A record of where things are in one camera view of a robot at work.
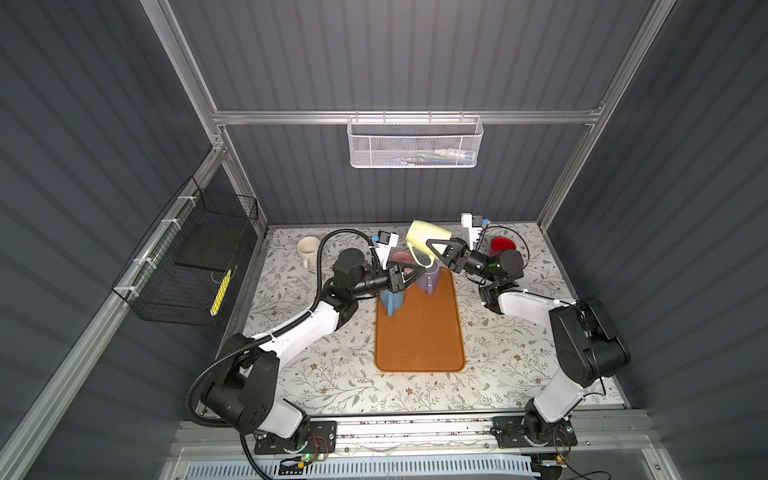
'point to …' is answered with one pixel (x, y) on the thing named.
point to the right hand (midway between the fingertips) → (430, 250)
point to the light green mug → (419, 233)
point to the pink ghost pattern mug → (403, 257)
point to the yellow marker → (221, 293)
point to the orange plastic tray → (424, 333)
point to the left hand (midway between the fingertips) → (424, 270)
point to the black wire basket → (179, 271)
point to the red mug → (499, 244)
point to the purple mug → (428, 280)
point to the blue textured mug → (392, 301)
